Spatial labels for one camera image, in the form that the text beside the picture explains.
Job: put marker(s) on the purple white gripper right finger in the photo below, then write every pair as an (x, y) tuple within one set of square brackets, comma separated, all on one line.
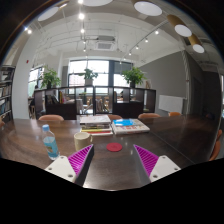
[(151, 167)]

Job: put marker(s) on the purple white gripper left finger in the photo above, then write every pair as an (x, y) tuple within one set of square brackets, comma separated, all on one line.
[(73, 168)]

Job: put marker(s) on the clear water bottle blue cap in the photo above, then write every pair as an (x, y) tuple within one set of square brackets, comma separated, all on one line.
[(49, 141)]

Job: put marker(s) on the cream ceramic mug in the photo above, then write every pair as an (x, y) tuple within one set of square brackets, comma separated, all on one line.
[(82, 140)]

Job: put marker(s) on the red round coaster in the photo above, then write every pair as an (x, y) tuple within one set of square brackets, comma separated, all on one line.
[(114, 147)]

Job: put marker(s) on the stack of books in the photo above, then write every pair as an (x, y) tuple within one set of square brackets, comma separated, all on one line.
[(96, 125)]

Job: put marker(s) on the orange chair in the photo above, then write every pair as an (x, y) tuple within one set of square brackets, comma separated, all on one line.
[(148, 115), (174, 114), (51, 118), (114, 117)]

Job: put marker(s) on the orange chair far left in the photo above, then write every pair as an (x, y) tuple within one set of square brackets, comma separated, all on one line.
[(51, 118)]

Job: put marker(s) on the orange chair far right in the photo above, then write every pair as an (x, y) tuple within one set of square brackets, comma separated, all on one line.
[(174, 114)]

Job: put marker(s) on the orange chair middle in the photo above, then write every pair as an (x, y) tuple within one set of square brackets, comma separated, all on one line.
[(114, 117)]

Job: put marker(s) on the dark open shelf unit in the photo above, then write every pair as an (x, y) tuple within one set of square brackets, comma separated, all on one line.
[(71, 102)]

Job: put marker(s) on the white whiteboard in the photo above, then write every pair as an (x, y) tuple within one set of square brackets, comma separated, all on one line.
[(171, 103)]

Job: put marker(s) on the orange chair right edge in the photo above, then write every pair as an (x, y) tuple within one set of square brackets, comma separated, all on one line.
[(217, 146)]

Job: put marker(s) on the right potted plant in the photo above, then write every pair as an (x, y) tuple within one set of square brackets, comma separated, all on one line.
[(134, 76)]

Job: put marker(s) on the potted plant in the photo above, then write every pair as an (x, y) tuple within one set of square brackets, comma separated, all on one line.
[(49, 78), (88, 75), (134, 76)]

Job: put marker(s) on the middle potted plant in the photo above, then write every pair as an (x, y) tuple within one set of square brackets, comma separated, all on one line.
[(88, 75)]

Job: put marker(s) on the left potted plant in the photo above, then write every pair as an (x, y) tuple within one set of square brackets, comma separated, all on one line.
[(49, 78)]

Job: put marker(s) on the ceiling air conditioner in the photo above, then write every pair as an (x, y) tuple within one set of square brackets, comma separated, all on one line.
[(105, 43)]

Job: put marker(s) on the bookshelf at left wall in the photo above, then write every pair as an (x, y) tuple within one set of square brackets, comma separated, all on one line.
[(6, 82)]

